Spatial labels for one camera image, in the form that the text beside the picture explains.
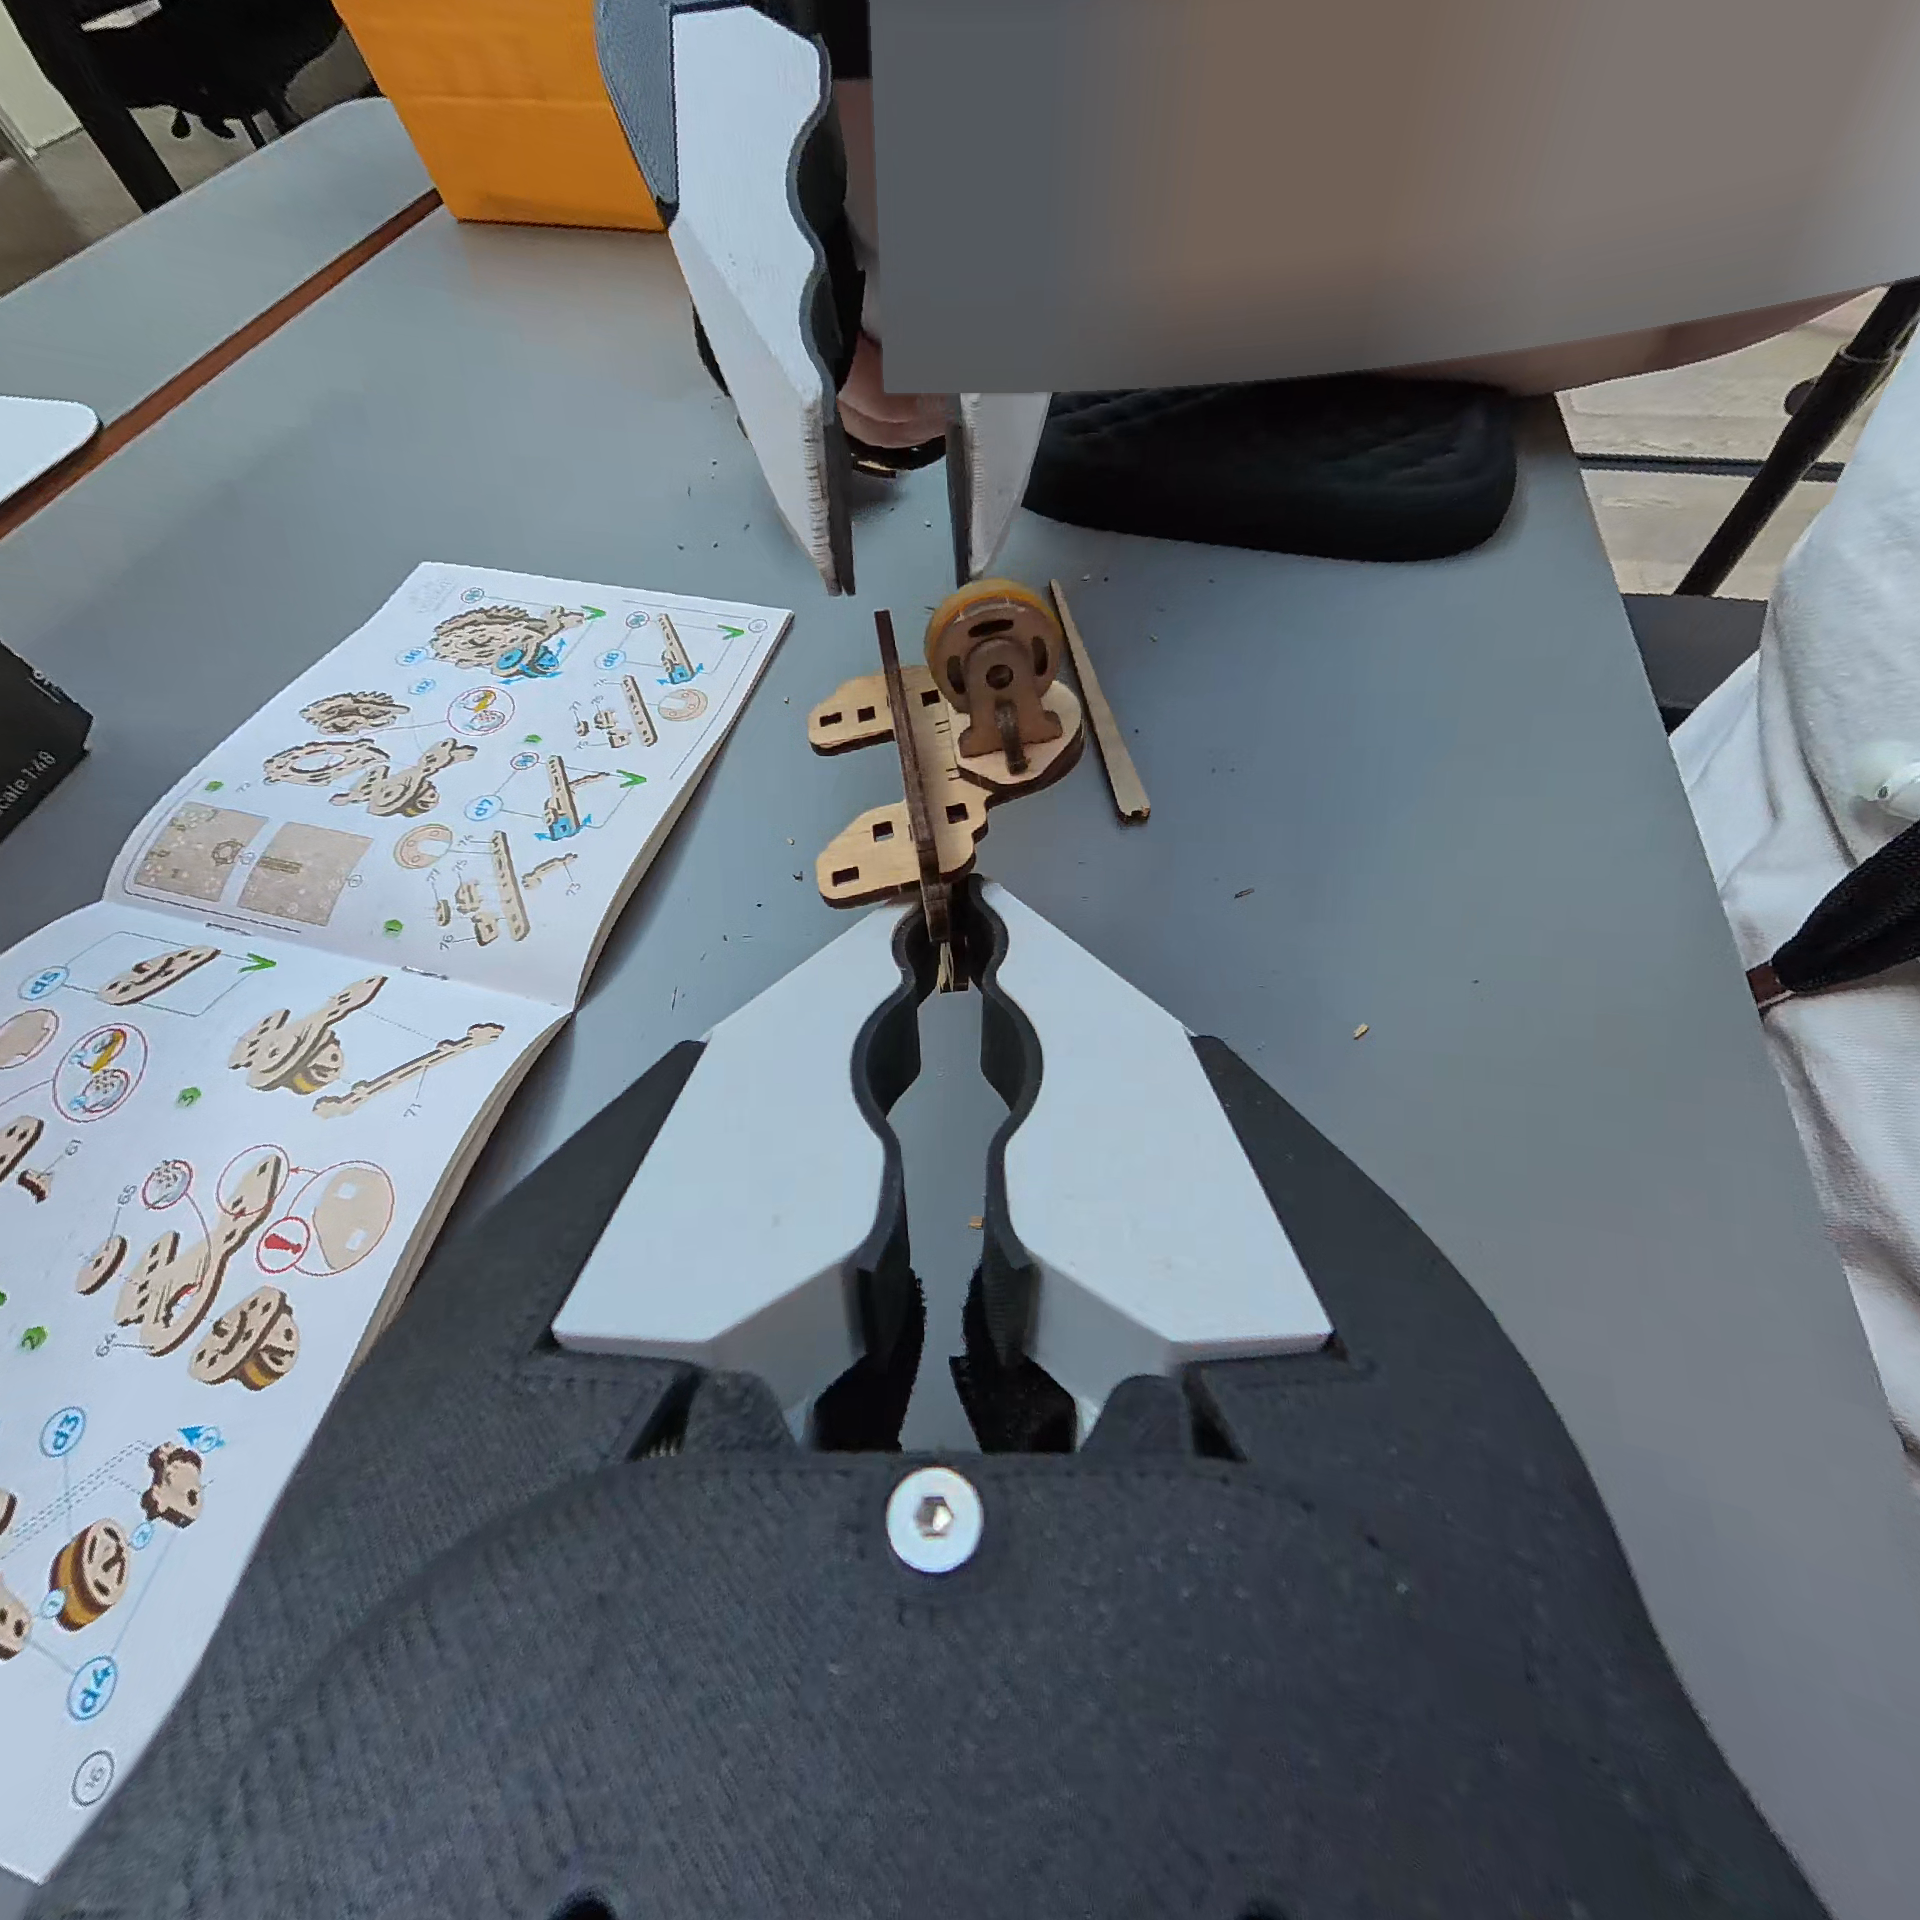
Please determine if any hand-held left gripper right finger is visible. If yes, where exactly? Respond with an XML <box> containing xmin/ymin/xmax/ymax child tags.
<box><xmin>951</xmin><ymin>879</ymin><xmax>1338</xmax><ymax>1454</ymax></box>

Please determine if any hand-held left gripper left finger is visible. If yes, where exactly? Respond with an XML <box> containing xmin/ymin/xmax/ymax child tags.
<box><xmin>551</xmin><ymin>904</ymin><xmax>940</xmax><ymax>1454</ymax></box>

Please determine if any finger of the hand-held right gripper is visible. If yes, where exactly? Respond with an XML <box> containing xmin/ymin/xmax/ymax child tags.
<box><xmin>662</xmin><ymin>0</ymin><xmax>875</xmax><ymax>596</ymax></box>
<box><xmin>948</xmin><ymin>393</ymin><xmax>1052</xmax><ymax>588</ymax></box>

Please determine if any wooden model assembly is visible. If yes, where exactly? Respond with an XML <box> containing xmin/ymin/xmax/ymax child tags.
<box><xmin>810</xmin><ymin>577</ymin><xmax>1086</xmax><ymax>992</ymax></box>

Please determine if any person's right hand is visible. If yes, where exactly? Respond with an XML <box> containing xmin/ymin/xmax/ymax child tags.
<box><xmin>837</xmin><ymin>382</ymin><xmax>962</xmax><ymax>480</ymax></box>

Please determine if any orange cardboard box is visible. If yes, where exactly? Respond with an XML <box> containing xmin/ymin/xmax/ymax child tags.
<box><xmin>334</xmin><ymin>0</ymin><xmax>670</xmax><ymax>233</ymax></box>

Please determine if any thin wooden stick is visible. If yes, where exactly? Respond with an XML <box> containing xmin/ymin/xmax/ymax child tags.
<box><xmin>1047</xmin><ymin>577</ymin><xmax>1155</xmax><ymax>826</ymax></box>

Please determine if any black quilted cushion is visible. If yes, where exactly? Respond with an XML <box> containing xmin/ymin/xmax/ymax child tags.
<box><xmin>1019</xmin><ymin>382</ymin><xmax>1521</xmax><ymax>564</ymax></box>

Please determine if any black office chair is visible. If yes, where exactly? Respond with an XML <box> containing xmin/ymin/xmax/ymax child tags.
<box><xmin>90</xmin><ymin>0</ymin><xmax>378</xmax><ymax>154</ymax></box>

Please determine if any grey table with wooden edge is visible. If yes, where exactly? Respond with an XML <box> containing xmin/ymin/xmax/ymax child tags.
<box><xmin>0</xmin><ymin>97</ymin><xmax>441</xmax><ymax>519</ymax></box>

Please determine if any assembly instruction booklet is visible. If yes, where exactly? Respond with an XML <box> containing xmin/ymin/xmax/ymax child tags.
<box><xmin>0</xmin><ymin>563</ymin><xmax>794</xmax><ymax>1883</ymax></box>

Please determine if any white flat device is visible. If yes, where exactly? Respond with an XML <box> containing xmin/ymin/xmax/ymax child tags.
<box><xmin>0</xmin><ymin>393</ymin><xmax>100</xmax><ymax>506</ymax></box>

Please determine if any black tripod leg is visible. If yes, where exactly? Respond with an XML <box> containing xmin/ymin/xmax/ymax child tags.
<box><xmin>1671</xmin><ymin>276</ymin><xmax>1920</xmax><ymax>600</ymax></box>

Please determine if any black box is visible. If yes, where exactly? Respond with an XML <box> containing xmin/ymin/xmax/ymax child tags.
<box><xmin>0</xmin><ymin>643</ymin><xmax>97</xmax><ymax>887</ymax></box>

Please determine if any person's white shirt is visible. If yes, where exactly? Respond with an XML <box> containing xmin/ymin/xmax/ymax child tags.
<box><xmin>1668</xmin><ymin>346</ymin><xmax>1920</xmax><ymax>1488</ymax></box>

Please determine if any black strap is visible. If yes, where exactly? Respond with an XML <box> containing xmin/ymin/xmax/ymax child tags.
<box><xmin>1747</xmin><ymin>862</ymin><xmax>1920</xmax><ymax>1016</ymax></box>

